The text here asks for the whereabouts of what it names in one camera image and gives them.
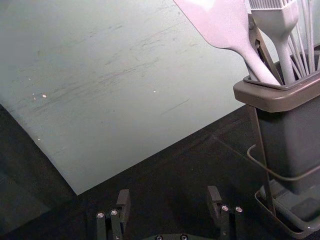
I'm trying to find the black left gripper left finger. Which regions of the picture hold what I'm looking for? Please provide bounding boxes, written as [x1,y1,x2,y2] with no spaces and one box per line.
[96,188,131,240]

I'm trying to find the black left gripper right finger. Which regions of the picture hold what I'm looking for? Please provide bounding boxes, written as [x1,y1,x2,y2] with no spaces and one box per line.
[206,185,244,240]

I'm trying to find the black table cloth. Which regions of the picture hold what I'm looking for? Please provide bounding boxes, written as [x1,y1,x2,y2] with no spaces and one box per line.
[0,43,320,240]

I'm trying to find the grey plastic utensil holder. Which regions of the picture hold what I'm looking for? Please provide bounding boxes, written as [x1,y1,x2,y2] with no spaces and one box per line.
[232,60,320,196]

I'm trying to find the steel kitchen tongs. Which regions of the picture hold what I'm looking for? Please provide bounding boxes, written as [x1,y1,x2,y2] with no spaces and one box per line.
[247,19,285,85]

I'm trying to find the pale grey silicone spatula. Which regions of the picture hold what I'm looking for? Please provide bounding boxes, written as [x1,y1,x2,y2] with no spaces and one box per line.
[172,0,281,86]

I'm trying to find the pale grey silicone basting brush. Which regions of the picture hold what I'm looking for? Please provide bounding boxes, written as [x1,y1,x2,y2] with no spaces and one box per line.
[248,0,301,85]

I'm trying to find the plain pale wall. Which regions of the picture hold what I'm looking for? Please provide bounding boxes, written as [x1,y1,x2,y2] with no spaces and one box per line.
[0,0,320,196]

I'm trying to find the pale grey wire whisk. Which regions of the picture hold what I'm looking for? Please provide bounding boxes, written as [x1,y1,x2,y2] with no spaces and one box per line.
[287,0,318,79]

